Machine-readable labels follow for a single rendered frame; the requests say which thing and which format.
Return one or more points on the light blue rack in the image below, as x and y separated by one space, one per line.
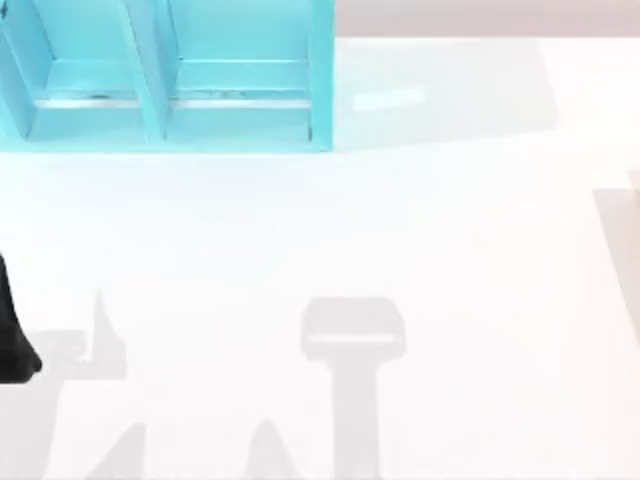
235 75

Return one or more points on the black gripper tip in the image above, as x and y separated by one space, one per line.
12 345

